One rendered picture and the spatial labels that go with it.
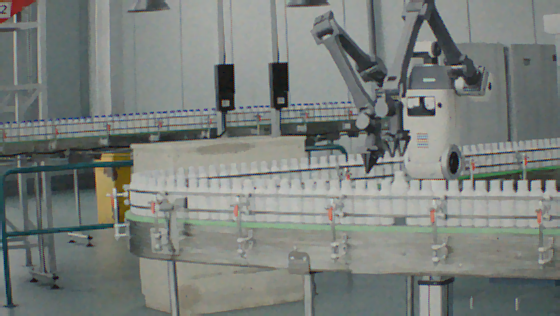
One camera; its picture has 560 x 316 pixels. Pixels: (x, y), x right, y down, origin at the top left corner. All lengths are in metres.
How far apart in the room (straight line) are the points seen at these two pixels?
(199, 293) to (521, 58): 4.07
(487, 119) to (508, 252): 6.70
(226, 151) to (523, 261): 4.78
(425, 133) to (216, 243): 0.97
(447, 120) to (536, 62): 6.36
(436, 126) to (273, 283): 4.12
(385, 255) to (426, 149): 0.73
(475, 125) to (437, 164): 5.73
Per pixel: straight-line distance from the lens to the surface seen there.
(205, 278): 9.00
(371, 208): 4.87
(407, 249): 4.77
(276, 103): 11.37
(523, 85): 11.56
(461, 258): 4.65
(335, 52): 5.19
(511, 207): 4.56
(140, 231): 5.64
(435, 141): 5.39
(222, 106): 11.07
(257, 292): 9.24
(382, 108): 4.72
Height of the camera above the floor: 1.51
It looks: 3 degrees down
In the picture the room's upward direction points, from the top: 2 degrees counter-clockwise
